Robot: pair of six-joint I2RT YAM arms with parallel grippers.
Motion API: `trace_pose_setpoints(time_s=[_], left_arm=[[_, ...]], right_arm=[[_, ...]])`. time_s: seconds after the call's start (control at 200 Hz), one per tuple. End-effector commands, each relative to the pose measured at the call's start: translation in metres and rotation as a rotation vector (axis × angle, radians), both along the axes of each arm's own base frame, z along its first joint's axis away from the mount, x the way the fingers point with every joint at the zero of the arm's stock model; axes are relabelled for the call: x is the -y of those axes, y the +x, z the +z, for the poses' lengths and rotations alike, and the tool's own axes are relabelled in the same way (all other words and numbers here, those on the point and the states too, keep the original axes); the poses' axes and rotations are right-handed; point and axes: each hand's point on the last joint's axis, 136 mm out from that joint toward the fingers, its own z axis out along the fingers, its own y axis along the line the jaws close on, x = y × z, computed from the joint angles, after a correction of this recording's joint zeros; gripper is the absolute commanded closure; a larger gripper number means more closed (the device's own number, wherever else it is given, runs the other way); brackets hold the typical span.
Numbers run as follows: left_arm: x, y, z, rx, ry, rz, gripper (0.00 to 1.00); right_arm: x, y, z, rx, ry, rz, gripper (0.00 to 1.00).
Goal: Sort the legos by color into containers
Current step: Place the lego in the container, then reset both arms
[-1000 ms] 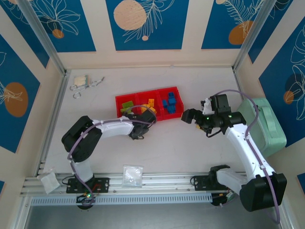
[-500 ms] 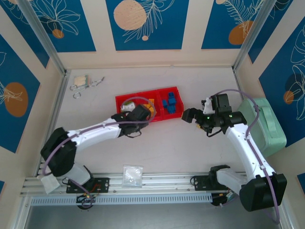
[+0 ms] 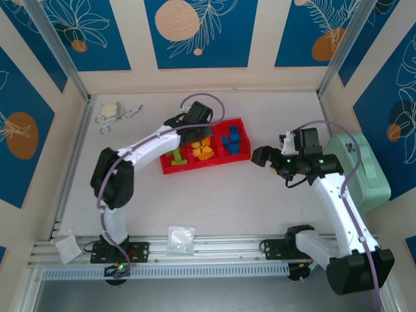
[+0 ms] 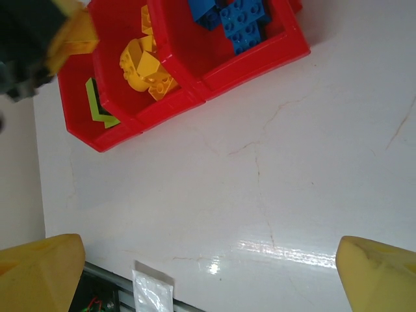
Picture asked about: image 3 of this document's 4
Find aluminium side rail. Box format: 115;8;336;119
317;92;334;137
48;97;95;241

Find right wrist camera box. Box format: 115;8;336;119
279;127;323;156

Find white plastic bag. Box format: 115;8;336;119
54;227;82;265

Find mint green zipper case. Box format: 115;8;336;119
321;132;392;215

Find aluminium frame post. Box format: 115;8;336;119
317;0;377;98
24;0;96;105

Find clear plastic bag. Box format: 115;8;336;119
165;224;196;257

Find black round foot with wires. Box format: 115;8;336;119
289;261;326;284
103;263;136;287

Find metal wire tongs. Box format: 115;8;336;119
94;103;144;135

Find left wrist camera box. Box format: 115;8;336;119
187;101;215;124

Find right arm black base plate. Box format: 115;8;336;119
261;239;326;261

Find beige sponge pad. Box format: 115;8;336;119
99;101;123;118

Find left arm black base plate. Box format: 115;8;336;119
90;241;151;265

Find red three-compartment tray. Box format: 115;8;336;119
160;117;253;176

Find white slotted cable duct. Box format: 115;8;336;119
41;263;291;281

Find aluminium mounting rail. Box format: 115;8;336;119
27;233;382;269

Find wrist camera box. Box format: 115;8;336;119
279;127;323;156
187;101;215;124

